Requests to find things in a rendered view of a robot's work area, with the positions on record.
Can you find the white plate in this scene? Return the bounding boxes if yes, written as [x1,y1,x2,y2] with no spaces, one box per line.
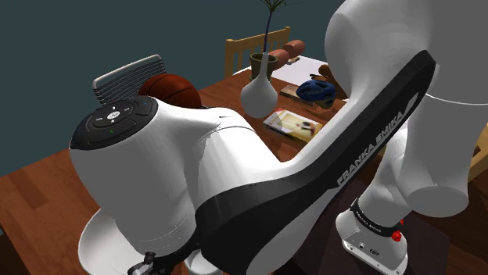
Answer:
[77,207,154,275]

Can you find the brown wooden table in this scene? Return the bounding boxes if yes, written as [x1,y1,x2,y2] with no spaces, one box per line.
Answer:
[0,67,488,275]

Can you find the orange basketball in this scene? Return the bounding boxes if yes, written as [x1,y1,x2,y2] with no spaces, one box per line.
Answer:
[137,73,203,110]

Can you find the pale picture book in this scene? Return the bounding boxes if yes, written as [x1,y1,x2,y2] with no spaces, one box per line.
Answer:
[262,108,325,145]

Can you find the white round-bellied vase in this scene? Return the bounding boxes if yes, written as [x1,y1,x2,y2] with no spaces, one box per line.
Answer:
[239,52,279,120]

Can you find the grey metal slatted chair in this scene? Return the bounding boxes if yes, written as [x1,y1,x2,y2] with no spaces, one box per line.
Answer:
[91,54,167,106]

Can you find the brown flat book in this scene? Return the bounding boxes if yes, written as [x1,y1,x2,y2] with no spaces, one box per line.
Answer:
[279,84,318,108]

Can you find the olive pot with plant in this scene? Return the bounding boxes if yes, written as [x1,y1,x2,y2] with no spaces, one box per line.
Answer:
[249,0,292,82]

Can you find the blue bicycle helmet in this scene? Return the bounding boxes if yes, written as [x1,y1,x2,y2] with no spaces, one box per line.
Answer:
[296,78,337,110]

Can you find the pale wooden chair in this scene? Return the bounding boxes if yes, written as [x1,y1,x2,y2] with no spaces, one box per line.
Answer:
[223,26,292,80]

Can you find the white flat mat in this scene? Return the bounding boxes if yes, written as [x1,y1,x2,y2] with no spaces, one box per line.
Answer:
[232,55,329,88]

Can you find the brown rounded cylinder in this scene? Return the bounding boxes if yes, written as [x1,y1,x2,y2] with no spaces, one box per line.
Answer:
[268,48,291,68]
[282,39,307,59]

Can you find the brown rounded figure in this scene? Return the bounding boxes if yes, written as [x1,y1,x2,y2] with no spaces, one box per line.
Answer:
[309,63,349,101]

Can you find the yellow wooden chair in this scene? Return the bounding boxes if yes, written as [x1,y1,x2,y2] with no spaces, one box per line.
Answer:
[466,123,488,183]

